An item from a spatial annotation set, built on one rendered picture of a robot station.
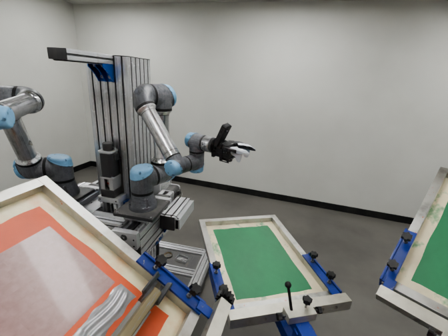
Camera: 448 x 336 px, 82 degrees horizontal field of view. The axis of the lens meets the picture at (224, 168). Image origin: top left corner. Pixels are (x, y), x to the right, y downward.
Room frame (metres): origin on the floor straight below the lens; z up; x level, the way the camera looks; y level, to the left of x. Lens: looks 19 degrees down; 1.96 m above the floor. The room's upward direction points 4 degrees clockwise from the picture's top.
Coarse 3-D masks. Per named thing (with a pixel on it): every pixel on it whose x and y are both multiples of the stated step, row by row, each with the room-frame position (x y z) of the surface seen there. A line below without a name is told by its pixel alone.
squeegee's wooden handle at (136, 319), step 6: (156, 288) 0.66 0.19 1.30; (150, 294) 0.63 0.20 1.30; (156, 294) 0.64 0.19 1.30; (144, 300) 0.63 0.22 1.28; (150, 300) 0.61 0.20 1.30; (156, 300) 0.62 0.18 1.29; (144, 306) 0.59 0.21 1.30; (150, 306) 0.59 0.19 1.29; (138, 312) 0.56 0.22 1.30; (144, 312) 0.57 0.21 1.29; (132, 318) 0.54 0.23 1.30; (138, 318) 0.55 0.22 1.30; (144, 318) 0.56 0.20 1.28; (126, 324) 0.54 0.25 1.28; (132, 324) 0.53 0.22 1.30; (138, 324) 0.53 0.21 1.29; (126, 330) 0.51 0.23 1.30; (132, 330) 0.51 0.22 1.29
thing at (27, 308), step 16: (0, 272) 0.57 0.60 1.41; (0, 288) 0.53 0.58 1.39; (16, 288) 0.55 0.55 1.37; (32, 288) 0.57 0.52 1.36; (0, 304) 0.50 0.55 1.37; (16, 304) 0.52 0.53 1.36; (32, 304) 0.53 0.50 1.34; (48, 304) 0.55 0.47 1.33; (0, 320) 0.47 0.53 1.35; (16, 320) 0.49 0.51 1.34; (32, 320) 0.50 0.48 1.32; (48, 320) 0.52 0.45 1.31; (64, 320) 0.53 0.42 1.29
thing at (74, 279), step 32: (0, 224) 0.69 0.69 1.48; (32, 224) 0.74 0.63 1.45; (0, 256) 0.61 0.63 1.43; (32, 256) 0.65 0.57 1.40; (64, 256) 0.69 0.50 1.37; (96, 256) 0.75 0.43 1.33; (64, 288) 0.61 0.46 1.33; (96, 288) 0.65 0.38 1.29; (128, 288) 0.70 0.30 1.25; (160, 320) 0.65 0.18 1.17
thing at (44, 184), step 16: (0, 192) 0.76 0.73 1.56; (16, 192) 0.79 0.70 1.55; (32, 192) 0.84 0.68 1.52; (48, 192) 0.87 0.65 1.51; (64, 192) 0.89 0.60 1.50; (64, 208) 0.85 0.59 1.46; (80, 208) 0.86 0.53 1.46; (96, 224) 0.83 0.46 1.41; (112, 240) 0.80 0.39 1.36; (128, 256) 0.78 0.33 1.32; (144, 272) 0.76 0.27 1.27; (176, 304) 0.73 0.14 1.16; (192, 320) 0.67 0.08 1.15
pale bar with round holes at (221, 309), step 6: (222, 300) 0.76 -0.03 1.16; (216, 306) 0.73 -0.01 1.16; (222, 306) 0.73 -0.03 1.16; (228, 306) 0.75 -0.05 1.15; (216, 312) 0.70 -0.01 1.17; (222, 312) 0.71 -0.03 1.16; (228, 312) 0.72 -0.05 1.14; (210, 318) 0.69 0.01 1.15; (216, 318) 0.68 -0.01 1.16; (222, 318) 0.69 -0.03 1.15; (210, 324) 0.65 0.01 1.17; (216, 324) 0.66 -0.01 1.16; (222, 324) 0.67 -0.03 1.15; (204, 330) 0.65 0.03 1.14; (210, 330) 0.63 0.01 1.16; (216, 330) 0.64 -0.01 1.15; (222, 330) 0.65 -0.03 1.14
